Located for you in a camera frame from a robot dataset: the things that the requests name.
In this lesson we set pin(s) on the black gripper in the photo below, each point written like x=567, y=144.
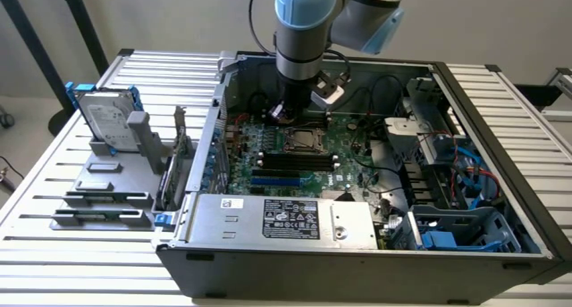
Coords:
x=293, y=101

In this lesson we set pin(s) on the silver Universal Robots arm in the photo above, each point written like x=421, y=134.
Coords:
x=305, y=25

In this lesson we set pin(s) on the green motherboard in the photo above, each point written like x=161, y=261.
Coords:
x=313, y=146

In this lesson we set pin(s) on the black RAM slots bank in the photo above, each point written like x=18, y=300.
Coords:
x=298, y=160

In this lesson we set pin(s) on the black expansion slot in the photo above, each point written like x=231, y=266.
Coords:
x=274, y=172

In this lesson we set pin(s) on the blue expansion slot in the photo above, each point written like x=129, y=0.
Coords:
x=275, y=180

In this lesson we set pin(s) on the silver power supply unit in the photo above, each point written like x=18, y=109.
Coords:
x=286, y=221

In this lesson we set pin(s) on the grey parts rack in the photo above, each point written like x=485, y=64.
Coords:
x=121, y=186

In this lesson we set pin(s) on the open black PC case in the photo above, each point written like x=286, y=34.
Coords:
x=358, y=266

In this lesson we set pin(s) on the black stand pole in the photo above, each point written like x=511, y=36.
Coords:
x=34, y=52
x=87, y=22

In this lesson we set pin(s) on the blue plastic drive caddy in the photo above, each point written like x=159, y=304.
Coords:
x=438, y=241

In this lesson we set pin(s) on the grey metal disk bay cage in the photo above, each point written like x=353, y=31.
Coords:
x=465, y=230

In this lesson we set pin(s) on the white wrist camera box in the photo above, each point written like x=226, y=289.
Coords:
x=329, y=93

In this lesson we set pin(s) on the CPU socket with metal frame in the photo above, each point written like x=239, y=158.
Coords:
x=301, y=138

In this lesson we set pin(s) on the graphics card with metal bracket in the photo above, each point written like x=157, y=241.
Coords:
x=175, y=173

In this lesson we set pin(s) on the hard disk in blue bracket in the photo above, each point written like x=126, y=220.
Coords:
x=107, y=119

